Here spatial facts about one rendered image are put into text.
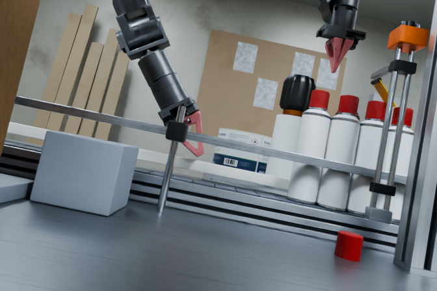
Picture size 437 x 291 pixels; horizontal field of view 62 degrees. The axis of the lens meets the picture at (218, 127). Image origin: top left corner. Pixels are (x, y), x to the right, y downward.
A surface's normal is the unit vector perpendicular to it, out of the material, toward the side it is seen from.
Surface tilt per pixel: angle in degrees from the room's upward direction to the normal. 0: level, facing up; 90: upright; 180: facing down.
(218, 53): 90
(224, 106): 90
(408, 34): 90
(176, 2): 90
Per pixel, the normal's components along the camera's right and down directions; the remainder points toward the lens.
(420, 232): 0.03, -0.07
